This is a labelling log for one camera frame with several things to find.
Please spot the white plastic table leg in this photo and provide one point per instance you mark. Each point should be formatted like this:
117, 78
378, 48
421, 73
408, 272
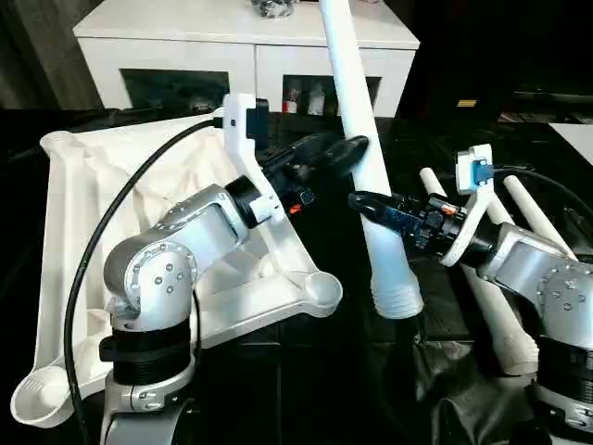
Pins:
542, 218
431, 183
352, 92
500, 211

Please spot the white plastic table top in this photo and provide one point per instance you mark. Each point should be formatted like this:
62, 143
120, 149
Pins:
92, 194

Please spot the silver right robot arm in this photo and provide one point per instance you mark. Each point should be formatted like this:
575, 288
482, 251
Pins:
533, 269

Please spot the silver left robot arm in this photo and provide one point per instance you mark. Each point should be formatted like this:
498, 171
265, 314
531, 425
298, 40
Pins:
153, 273

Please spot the small yellow label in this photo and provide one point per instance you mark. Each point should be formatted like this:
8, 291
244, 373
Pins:
466, 103

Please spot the white sideboard cabinet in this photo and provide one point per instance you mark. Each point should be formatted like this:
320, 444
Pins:
208, 51

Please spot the black table mat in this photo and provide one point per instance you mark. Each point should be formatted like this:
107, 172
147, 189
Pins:
347, 371

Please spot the white flat board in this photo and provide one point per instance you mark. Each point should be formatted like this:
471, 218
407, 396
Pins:
576, 141

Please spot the grey pleated curtain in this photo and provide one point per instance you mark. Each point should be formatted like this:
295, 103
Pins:
41, 51

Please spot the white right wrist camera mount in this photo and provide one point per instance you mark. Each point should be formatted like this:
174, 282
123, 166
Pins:
468, 167

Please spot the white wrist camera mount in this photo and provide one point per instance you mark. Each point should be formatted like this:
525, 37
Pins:
468, 167
236, 134

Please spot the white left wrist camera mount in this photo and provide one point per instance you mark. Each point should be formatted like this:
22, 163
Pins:
236, 134

